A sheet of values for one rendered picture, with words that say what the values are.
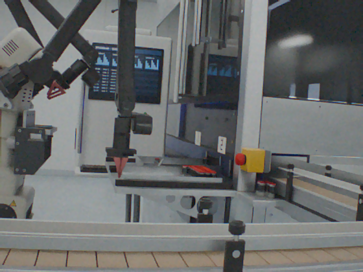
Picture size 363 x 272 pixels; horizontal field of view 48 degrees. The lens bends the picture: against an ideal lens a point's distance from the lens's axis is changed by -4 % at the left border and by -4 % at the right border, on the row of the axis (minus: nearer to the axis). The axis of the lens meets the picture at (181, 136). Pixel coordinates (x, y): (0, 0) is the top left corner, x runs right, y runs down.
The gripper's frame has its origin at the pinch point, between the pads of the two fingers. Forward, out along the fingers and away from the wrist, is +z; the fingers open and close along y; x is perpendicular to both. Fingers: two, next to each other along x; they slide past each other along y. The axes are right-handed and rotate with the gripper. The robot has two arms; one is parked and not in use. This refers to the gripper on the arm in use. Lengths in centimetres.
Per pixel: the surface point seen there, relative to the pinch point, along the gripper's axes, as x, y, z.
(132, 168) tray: 19.5, 6.9, 0.1
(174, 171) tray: 19.4, 23.4, 0.4
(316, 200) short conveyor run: -44, 49, -2
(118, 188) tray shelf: -11.0, -1.0, 2.6
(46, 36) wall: 544, -81, -131
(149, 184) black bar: -8.2, 9.3, 1.2
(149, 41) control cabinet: 89, 20, -62
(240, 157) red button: -19.9, 35.4, -10.5
